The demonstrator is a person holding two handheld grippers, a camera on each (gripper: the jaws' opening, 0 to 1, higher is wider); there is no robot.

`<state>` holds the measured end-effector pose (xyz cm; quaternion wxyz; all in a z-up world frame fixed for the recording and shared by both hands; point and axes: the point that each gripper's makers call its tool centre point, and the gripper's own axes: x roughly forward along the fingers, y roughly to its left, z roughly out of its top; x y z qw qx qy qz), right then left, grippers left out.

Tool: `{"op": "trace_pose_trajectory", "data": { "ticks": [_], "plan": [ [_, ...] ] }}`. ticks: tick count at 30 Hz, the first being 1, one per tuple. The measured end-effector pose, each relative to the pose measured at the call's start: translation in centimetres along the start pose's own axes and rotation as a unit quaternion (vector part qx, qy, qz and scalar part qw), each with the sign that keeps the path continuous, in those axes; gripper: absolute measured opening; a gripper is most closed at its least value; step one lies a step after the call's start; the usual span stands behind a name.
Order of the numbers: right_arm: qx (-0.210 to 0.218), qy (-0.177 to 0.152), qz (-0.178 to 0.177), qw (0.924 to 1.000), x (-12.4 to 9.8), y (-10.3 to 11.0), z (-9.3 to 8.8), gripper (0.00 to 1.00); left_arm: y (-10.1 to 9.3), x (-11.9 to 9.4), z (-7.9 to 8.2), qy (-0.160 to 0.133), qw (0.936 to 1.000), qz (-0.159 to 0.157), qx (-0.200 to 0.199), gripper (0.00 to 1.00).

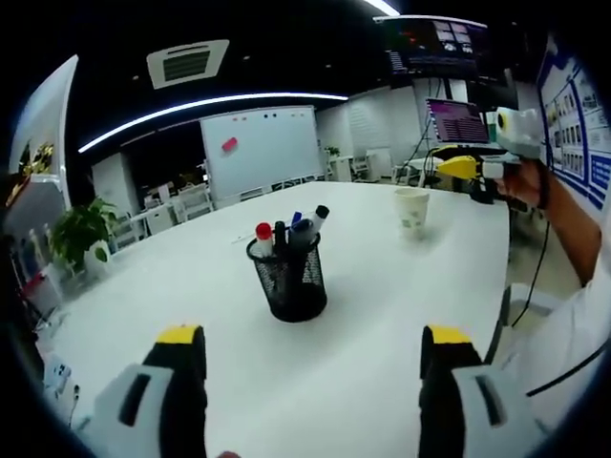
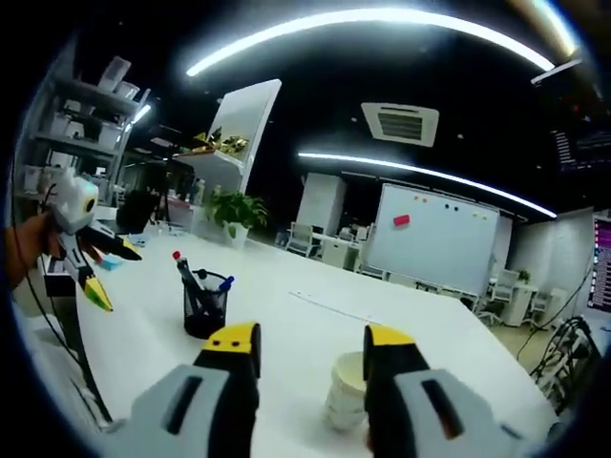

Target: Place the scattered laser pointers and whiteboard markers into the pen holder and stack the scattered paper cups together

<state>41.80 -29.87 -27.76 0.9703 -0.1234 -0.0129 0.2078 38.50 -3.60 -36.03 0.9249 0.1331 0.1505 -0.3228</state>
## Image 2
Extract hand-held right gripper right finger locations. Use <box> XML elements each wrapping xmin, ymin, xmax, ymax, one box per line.
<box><xmin>363</xmin><ymin>324</ymin><xmax>526</xmax><ymax>458</ymax></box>

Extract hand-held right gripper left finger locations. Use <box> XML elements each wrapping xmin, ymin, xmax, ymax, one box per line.
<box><xmin>102</xmin><ymin>322</ymin><xmax>263</xmax><ymax>458</ymax></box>

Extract black laser pointer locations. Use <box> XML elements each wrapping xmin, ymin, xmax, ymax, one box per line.
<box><xmin>178</xmin><ymin>260</ymin><xmax>200</xmax><ymax>306</ymax></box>

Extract black mesh pen holder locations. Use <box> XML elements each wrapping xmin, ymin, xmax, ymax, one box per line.
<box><xmin>182</xmin><ymin>270</ymin><xmax>230</xmax><ymax>340</ymax></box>

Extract large standing whiteboard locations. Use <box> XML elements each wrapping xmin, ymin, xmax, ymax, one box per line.
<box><xmin>366</xmin><ymin>183</ymin><xmax>500</xmax><ymax>295</ymax></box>

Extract person's left hand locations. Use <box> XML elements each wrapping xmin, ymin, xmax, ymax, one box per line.
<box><xmin>21</xmin><ymin>213</ymin><xmax>63</xmax><ymax>274</ymax></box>

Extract black office chair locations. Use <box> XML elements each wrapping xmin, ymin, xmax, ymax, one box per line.
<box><xmin>116</xmin><ymin>189</ymin><xmax>161</xmax><ymax>235</ymax></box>

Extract grey storage rack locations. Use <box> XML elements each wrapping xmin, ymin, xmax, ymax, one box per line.
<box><xmin>13</xmin><ymin>54</ymin><xmax>144</xmax><ymax>211</ymax></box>

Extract green potted plant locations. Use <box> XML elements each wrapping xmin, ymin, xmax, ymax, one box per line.
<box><xmin>204</xmin><ymin>188</ymin><xmax>269</xmax><ymax>249</ymax></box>

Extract gold decorations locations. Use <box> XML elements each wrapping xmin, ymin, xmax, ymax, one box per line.
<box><xmin>193</xmin><ymin>126</ymin><xmax>252</xmax><ymax>156</ymax></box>

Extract white curved display shelf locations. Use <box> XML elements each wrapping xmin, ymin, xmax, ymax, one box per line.
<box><xmin>174</xmin><ymin>78</ymin><xmax>283</xmax><ymax>239</ymax></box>

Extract white cabinet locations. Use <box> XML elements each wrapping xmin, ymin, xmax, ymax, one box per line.
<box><xmin>298</xmin><ymin>172</ymin><xmax>348</xmax><ymax>239</ymax></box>

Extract ceiling light strip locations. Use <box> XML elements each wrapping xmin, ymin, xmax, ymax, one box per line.
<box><xmin>298</xmin><ymin>151</ymin><xmax>558</xmax><ymax>219</ymax></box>
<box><xmin>508</xmin><ymin>0</ymin><xmax>581</xmax><ymax>56</ymax></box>
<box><xmin>185</xmin><ymin>7</ymin><xmax>558</xmax><ymax>77</ymax></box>

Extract purple screen monitor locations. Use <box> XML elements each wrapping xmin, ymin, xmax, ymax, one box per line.
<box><xmin>589</xmin><ymin>214</ymin><xmax>611</xmax><ymax>311</ymax></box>

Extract ceiling air conditioner vent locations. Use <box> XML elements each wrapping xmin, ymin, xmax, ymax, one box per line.
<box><xmin>361</xmin><ymin>101</ymin><xmax>440</xmax><ymax>148</ymax></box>

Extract hanging dark display screen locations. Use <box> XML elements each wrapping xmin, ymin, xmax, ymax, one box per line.
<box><xmin>548</xmin><ymin>94</ymin><xmax>611</xmax><ymax>173</ymax></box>

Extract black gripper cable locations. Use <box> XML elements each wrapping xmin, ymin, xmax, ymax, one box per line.
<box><xmin>23</xmin><ymin>266</ymin><xmax>85</xmax><ymax>378</ymax></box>

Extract black cable bundle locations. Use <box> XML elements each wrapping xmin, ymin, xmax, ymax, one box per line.
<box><xmin>529</xmin><ymin>314</ymin><xmax>602</xmax><ymax>416</ymax></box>

